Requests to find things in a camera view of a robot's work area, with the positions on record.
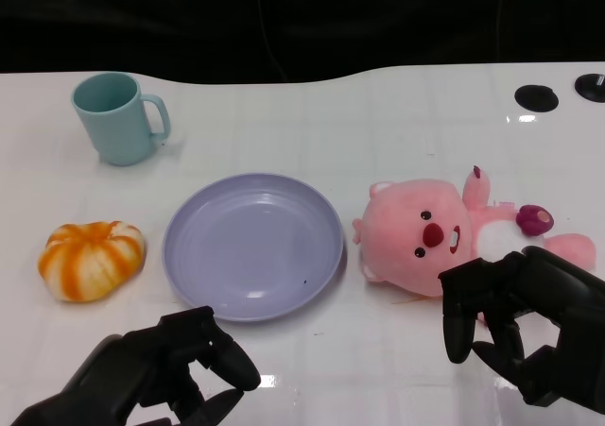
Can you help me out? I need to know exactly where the black round table grommet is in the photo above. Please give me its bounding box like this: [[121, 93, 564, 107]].
[[513, 84, 560, 113], [574, 73, 605, 100]]

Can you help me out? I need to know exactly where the pink plush beaver doll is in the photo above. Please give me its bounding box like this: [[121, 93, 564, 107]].
[[352, 164, 597, 299]]

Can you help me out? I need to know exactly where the orange white pumpkin toy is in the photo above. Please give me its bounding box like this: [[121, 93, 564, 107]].
[[37, 220, 147, 303]]

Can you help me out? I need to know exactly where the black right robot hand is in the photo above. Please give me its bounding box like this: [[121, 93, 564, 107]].
[[438, 245, 605, 426]]

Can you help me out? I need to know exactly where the lavender plastic plate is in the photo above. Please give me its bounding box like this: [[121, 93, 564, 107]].
[[163, 173, 345, 324]]

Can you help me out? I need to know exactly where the teal plastic mug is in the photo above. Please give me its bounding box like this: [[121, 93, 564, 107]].
[[71, 71, 171, 167]]

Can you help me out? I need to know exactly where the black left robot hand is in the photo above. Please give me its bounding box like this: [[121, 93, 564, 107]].
[[9, 305, 262, 426]]

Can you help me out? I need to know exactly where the thin dark hanging cable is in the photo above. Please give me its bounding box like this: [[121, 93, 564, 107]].
[[258, 0, 286, 81], [493, 0, 506, 64]]

